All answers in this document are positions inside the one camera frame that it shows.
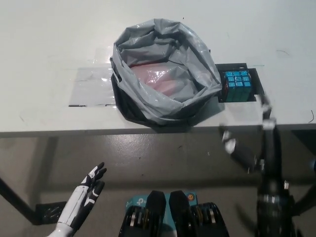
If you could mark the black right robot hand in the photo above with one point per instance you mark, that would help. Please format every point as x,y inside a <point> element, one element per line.
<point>270,158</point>

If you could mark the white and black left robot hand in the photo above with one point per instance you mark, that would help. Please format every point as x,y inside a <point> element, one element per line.
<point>81,197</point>

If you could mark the Rubik's cube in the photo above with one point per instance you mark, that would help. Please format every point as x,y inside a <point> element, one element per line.
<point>237,84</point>

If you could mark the grey and black plastic bag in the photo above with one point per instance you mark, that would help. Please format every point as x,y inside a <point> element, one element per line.
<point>197,61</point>

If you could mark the teal TP-Link box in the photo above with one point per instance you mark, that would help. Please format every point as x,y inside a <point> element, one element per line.
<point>138,201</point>

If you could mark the black table leg with foot plate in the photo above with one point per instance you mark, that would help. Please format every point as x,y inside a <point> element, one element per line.
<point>17,197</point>

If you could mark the black robot torso blocks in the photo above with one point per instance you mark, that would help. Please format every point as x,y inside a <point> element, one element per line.
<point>155,205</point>

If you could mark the clear plastic film sheet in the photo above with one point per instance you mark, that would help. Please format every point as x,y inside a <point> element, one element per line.
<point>89,86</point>

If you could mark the pink pouch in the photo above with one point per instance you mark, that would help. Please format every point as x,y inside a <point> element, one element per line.
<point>158,81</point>

